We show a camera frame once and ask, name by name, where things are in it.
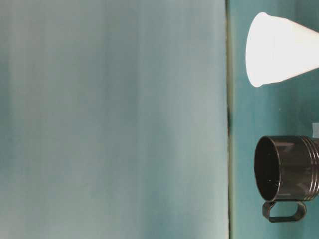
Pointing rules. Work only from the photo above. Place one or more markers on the white paper cup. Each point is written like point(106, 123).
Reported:
point(278, 49)

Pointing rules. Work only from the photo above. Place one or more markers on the pale tape strip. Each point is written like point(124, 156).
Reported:
point(315, 130)

